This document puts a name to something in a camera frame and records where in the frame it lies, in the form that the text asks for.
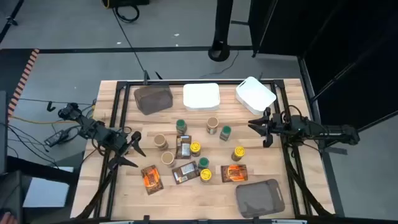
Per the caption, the black power adapter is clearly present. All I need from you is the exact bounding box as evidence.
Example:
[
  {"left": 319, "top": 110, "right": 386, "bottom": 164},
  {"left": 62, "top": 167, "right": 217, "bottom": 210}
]
[{"left": 43, "top": 129, "right": 70, "bottom": 147}]

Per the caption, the tan lid spice jar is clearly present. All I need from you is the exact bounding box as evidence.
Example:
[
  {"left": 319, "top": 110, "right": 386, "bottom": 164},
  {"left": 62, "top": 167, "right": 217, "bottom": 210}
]
[
  {"left": 206, "top": 116, "right": 220, "bottom": 135},
  {"left": 154, "top": 133, "right": 169, "bottom": 152},
  {"left": 160, "top": 151, "right": 177, "bottom": 169}
]

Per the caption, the grey translucent deep bin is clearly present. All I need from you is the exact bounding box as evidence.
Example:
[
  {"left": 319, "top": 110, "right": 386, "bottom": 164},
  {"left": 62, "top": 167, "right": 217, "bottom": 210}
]
[{"left": 133, "top": 83, "right": 174, "bottom": 116}]

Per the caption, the orange black hazard tape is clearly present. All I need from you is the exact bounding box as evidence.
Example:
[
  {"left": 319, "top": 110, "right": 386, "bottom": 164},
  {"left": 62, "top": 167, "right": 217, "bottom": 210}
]
[{"left": 7, "top": 48, "right": 40, "bottom": 118}]

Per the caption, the brown spice packet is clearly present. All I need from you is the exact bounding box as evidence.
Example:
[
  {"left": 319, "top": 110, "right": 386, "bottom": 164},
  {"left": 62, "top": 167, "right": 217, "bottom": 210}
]
[
  {"left": 171, "top": 161, "right": 201, "bottom": 185},
  {"left": 174, "top": 134, "right": 193, "bottom": 160}
]

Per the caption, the long black floor cable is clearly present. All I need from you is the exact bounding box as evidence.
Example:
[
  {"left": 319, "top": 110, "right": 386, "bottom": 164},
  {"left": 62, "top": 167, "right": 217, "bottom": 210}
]
[{"left": 111, "top": 7, "right": 149, "bottom": 75}]

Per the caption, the yellow floor cable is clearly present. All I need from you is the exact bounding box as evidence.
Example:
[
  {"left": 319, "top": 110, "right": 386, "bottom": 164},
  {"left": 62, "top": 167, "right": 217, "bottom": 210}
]
[{"left": 8, "top": 115, "right": 94, "bottom": 125}]

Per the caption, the coiled black cable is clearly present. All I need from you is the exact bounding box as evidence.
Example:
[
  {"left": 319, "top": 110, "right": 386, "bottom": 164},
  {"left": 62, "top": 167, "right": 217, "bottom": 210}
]
[{"left": 113, "top": 4, "right": 141, "bottom": 24}]

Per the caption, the white square bin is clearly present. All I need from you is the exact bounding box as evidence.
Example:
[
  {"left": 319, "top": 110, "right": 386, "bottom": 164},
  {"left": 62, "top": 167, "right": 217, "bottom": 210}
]
[{"left": 182, "top": 82, "right": 221, "bottom": 112}]

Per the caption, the black pole with round base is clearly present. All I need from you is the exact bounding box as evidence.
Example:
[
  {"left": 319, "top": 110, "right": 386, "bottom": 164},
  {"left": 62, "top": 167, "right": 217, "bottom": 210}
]
[{"left": 207, "top": 0, "right": 234, "bottom": 62}]

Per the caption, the person's hand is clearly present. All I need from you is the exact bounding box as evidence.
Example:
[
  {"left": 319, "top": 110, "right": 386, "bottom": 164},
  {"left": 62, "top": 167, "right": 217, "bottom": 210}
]
[{"left": 0, "top": 211, "right": 19, "bottom": 224}]

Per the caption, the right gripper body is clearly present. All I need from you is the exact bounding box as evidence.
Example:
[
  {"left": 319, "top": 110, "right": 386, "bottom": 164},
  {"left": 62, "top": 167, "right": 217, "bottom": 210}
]
[{"left": 266, "top": 113, "right": 286, "bottom": 137}]

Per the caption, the black curtain partition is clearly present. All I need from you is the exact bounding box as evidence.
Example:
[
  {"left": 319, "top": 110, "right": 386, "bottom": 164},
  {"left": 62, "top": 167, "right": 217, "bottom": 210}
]
[{"left": 248, "top": 0, "right": 398, "bottom": 147}]

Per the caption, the black equipment box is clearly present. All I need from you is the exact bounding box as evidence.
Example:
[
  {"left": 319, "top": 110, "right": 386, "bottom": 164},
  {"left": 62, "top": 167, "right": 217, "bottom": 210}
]
[{"left": 101, "top": 0, "right": 150, "bottom": 9}]

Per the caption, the white bin with handle holes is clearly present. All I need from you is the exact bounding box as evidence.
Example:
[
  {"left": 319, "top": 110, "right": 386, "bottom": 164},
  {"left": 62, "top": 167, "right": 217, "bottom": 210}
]
[{"left": 235, "top": 76, "right": 277, "bottom": 116}]

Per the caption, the orange spice packet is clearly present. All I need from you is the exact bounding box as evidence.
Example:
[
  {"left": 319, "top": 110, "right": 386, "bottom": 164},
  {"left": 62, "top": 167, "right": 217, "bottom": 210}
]
[
  {"left": 220, "top": 164, "right": 249, "bottom": 184},
  {"left": 140, "top": 164, "right": 165, "bottom": 196}
]

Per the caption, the grey translucent handled tray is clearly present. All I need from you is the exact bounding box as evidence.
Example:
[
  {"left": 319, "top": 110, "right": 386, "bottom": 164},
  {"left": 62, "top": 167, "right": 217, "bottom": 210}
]
[{"left": 235, "top": 179, "right": 286, "bottom": 219}]

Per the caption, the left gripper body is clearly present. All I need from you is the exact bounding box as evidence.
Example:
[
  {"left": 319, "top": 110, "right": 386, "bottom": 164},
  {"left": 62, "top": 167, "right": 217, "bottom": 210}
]
[{"left": 104, "top": 129, "right": 134, "bottom": 156}]

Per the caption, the black tripod leg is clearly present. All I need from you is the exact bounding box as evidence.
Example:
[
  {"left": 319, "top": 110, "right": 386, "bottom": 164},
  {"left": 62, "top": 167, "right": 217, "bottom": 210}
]
[{"left": 0, "top": 0, "right": 25, "bottom": 44}]

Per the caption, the black aluminium table frame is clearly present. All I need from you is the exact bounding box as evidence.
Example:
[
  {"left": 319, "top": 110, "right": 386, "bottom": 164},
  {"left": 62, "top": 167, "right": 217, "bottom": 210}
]
[{"left": 73, "top": 79, "right": 336, "bottom": 224}]

